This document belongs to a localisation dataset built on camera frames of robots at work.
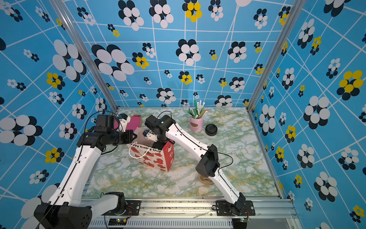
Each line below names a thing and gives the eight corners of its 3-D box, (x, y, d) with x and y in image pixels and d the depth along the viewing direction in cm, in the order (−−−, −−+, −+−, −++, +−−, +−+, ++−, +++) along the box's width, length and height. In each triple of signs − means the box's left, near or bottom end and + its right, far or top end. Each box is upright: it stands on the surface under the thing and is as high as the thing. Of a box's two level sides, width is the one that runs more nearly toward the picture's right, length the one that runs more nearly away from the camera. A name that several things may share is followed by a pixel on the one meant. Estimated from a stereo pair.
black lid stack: (205, 135, 104) (206, 133, 102) (204, 126, 110) (205, 123, 107) (217, 135, 104) (218, 132, 101) (215, 126, 110) (216, 123, 107)
